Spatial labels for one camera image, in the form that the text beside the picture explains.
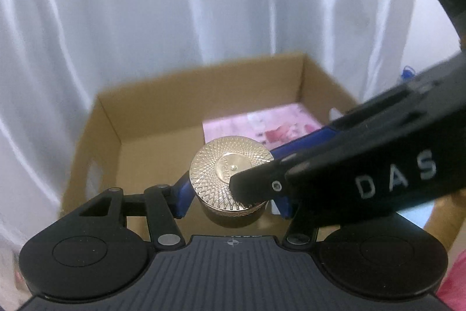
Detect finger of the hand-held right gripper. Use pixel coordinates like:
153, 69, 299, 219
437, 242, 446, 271
271, 72, 430, 163
229, 159, 292, 205

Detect pink floral blanket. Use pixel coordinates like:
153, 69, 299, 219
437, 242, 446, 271
435, 249, 466, 311

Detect pink picture book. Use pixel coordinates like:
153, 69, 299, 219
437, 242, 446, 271
202, 103, 323, 151

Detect cardboard box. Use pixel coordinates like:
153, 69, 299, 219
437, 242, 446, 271
58, 52, 365, 246

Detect white curtain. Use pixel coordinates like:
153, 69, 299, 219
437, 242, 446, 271
0, 0, 466, 261

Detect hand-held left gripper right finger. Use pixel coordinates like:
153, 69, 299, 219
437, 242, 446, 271
271, 196, 319, 250

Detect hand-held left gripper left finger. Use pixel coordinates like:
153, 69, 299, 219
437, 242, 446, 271
78, 176, 194, 250

